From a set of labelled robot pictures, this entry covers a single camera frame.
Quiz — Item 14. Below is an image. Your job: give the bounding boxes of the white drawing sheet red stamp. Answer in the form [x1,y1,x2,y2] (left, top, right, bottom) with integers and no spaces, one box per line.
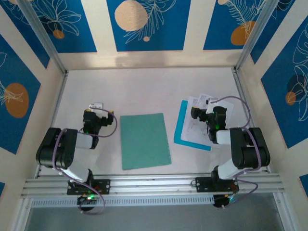
[180,96,234,147]

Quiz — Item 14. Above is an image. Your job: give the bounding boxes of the blue backing sheet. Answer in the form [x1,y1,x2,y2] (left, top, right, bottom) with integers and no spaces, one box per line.
[173,100,212,152]

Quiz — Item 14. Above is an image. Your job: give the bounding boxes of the green plastic folder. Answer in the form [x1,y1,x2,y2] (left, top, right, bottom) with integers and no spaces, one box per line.
[119,113,172,171]

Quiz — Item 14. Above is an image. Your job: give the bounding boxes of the reflective aluminium beam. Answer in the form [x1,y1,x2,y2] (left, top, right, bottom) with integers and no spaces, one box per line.
[57,51,244,70]

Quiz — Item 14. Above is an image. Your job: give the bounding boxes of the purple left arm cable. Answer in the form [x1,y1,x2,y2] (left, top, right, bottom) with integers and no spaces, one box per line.
[52,108,118,215]

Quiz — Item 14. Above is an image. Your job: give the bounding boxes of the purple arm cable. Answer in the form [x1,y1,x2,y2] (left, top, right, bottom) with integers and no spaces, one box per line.
[52,108,118,215]
[209,95,263,205]

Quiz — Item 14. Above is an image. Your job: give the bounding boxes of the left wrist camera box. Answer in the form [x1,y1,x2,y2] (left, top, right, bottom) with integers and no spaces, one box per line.
[88,102,105,112]

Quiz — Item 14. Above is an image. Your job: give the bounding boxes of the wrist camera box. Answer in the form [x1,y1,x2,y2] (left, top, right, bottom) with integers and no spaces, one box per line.
[88,102,105,112]
[205,97,219,108]

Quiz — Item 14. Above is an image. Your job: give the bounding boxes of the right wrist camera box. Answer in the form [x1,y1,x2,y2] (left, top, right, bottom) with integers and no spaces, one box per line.
[205,97,219,108]

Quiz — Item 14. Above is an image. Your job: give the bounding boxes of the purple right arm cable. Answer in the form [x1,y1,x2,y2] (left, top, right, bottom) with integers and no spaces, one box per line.
[209,95,263,205]

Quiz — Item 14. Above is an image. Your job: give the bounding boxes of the aluminium side rail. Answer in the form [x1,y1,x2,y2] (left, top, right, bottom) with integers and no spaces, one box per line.
[232,68,271,174]
[33,72,69,179]

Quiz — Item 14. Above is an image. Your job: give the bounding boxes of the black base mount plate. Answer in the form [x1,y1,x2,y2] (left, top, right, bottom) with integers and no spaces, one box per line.
[66,179,111,195]
[195,177,239,193]

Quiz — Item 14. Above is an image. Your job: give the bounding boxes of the black cable connector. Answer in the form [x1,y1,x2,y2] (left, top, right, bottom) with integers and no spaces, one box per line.
[213,194,238,208]
[77,194,98,205]

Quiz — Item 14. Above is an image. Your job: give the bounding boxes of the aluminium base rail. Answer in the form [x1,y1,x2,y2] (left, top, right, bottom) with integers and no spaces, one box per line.
[20,173,286,199]

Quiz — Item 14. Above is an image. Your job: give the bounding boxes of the aluminium frame post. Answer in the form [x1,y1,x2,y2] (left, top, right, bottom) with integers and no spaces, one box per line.
[11,197,33,231]
[18,0,69,75]
[232,0,281,73]
[273,192,296,231]

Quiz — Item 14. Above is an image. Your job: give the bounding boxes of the white slotted cable duct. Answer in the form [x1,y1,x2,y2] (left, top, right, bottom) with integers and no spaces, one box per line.
[31,195,215,208]

